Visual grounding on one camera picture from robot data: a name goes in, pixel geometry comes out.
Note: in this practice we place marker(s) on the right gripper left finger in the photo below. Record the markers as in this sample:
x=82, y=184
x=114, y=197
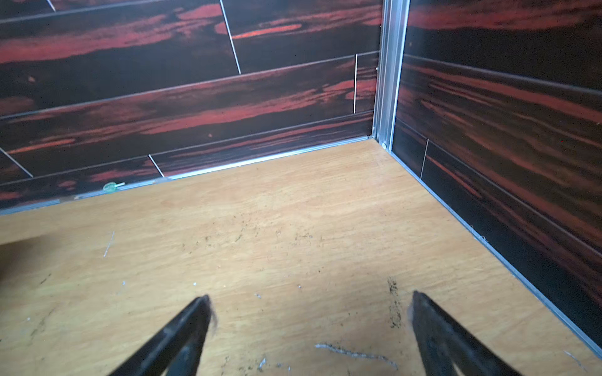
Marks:
x=176, y=349

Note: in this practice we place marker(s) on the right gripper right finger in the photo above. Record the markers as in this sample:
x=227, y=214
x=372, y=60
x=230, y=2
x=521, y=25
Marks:
x=446, y=347

